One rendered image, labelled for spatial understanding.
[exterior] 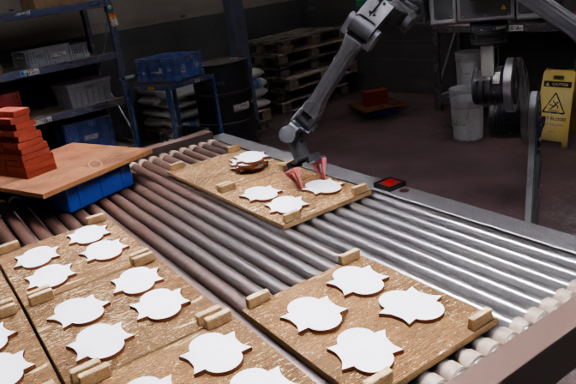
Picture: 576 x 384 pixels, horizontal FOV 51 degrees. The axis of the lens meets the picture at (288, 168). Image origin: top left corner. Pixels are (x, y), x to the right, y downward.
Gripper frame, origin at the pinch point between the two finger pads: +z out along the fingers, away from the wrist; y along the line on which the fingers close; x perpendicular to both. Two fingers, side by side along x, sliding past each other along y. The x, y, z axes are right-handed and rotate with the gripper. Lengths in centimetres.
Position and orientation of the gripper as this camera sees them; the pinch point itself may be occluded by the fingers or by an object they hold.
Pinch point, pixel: (311, 183)
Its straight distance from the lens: 202.1
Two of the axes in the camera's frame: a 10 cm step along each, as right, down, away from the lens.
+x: -4.7, 2.4, 8.5
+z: 3.6, 9.3, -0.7
